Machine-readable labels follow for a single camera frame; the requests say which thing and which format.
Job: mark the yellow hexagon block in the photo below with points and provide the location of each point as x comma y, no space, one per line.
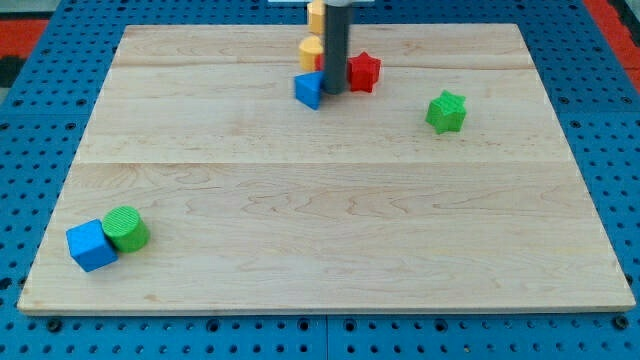
315,16

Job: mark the red star block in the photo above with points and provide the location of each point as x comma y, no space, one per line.
363,72

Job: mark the green star block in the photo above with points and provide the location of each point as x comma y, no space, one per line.
447,112

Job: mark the wooden board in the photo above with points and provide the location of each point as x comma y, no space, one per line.
257,204

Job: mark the red circle block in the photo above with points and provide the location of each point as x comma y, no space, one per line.
319,62

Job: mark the blue cube block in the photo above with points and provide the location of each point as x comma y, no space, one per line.
89,246

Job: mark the green cylinder block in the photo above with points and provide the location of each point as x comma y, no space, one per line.
125,228

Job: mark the blue triangle block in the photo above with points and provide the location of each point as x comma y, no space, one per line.
308,88

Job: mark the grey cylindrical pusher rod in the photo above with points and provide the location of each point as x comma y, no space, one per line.
336,44

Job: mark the yellow heart block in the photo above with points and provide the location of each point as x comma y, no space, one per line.
309,49

